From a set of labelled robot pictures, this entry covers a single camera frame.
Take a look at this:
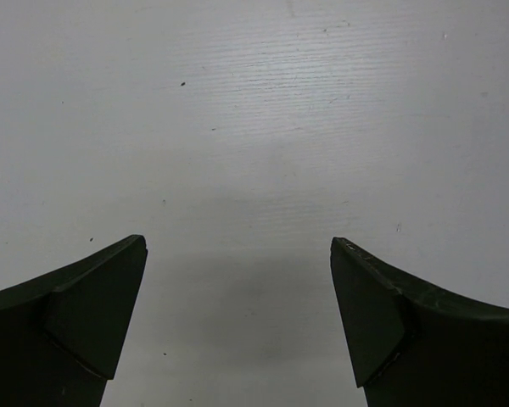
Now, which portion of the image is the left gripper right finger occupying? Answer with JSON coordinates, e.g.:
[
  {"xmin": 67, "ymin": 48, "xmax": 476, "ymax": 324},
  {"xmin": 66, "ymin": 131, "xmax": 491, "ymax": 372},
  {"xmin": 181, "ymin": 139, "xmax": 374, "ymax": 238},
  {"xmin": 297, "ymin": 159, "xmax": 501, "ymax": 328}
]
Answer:
[{"xmin": 330, "ymin": 237, "xmax": 509, "ymax": 406}]

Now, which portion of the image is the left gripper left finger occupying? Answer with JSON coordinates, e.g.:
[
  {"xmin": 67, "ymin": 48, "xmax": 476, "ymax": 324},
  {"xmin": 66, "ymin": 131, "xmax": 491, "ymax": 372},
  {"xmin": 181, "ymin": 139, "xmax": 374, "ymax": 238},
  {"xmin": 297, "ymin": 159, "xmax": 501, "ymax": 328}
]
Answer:
[{"xmin": 0, "ymin": 235, "xmax": 148, "ymax": 406}]

